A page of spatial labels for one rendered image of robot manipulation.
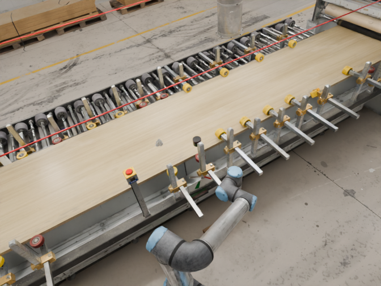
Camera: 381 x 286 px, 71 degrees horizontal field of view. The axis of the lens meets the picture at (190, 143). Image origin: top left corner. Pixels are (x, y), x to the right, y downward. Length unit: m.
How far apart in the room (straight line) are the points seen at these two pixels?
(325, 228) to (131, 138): 1.99
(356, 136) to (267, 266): 2.01
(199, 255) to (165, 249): 0.14
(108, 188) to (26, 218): 0.58
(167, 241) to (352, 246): 2.09
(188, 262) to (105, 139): 1.56
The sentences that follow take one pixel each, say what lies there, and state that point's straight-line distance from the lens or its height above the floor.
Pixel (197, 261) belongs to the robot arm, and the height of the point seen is 1.42.
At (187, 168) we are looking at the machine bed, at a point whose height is 0.71.
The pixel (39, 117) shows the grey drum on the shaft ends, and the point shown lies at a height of 0.86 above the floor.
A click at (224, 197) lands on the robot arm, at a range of 1.58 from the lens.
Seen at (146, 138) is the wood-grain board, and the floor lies 0.90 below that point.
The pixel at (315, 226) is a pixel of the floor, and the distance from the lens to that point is 2.92.
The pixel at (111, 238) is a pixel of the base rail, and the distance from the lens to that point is 2.11.
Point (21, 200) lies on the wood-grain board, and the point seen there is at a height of 0.90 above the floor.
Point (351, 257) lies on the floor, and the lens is 2.89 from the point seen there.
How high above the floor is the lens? 2.50
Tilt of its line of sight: 46 degrees down
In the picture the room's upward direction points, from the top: 8 degrees counter-clockwise
